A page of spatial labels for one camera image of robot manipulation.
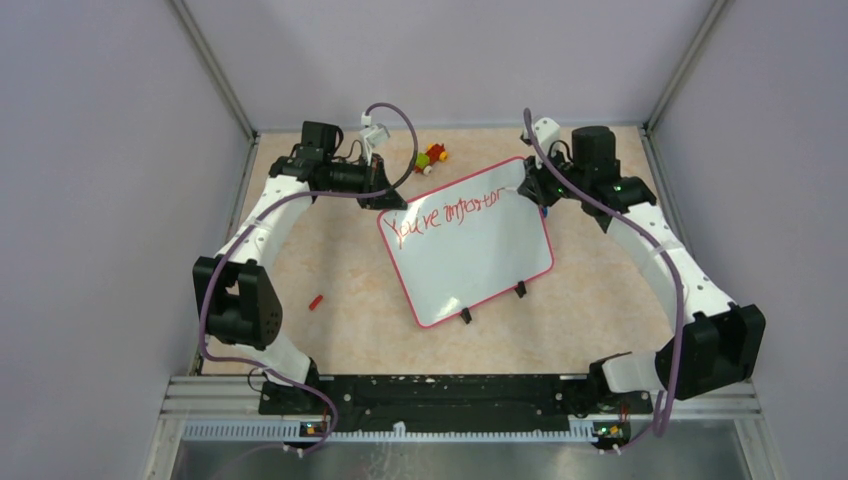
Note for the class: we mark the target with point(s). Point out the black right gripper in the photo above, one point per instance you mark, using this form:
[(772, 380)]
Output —
[(536, 192)]

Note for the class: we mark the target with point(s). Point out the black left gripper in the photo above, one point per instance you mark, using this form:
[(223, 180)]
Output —
[(390, 200)]

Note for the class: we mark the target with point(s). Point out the pink framed whiteboard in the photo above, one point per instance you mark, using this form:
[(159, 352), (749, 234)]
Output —
[(465, 243)]

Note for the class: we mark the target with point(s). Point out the red marker cap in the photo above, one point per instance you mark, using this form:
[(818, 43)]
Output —
[(315, 302)]

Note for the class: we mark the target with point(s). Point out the black whiteboard clip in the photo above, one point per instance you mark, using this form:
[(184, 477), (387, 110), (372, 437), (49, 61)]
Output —
[(521, 289), (465, 315)]

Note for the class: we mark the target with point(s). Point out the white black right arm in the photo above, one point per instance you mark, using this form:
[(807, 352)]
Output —
[(716, 341)]

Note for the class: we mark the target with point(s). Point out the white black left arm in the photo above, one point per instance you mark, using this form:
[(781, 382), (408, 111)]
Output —
[(236, 298)]

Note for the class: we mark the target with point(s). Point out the colourful toy car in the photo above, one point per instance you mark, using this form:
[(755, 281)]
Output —
[(433, 154)]

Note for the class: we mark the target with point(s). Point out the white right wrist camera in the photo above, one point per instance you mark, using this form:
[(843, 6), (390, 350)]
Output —
[(547, 132)]

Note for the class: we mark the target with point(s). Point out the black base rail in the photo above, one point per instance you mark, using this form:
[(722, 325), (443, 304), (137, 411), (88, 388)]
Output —
[(499, 403)]

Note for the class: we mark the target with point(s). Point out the grey cable duct strip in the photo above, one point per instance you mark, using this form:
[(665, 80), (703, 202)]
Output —
[(289, 431)]

